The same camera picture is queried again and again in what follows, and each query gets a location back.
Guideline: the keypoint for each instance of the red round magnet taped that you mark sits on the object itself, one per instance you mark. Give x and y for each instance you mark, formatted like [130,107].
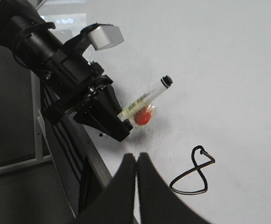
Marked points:
[144,116]

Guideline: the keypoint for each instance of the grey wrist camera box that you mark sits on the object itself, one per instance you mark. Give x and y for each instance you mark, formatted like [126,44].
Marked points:
[103,36]

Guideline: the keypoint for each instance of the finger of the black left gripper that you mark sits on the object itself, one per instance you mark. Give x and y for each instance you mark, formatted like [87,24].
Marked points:
[100,112]

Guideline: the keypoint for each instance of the grey aluminium whiteboard frame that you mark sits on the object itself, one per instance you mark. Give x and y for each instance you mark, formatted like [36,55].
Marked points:
[98,166]

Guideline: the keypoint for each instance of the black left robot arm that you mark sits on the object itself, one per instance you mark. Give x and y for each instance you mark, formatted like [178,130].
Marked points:
[31,41]

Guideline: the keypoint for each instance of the white whiteboard marker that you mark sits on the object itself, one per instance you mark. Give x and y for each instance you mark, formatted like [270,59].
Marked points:
[152,93]

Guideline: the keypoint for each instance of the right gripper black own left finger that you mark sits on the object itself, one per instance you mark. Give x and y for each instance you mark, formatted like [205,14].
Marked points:
[115,205]

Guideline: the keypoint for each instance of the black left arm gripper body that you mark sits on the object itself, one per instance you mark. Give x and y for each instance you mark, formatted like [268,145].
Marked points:
[75,81]

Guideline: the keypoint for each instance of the grey metal table frame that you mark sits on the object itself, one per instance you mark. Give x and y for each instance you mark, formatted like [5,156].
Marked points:
[32,195]

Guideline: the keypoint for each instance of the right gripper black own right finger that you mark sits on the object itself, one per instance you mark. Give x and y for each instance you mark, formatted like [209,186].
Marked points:
[158,204]

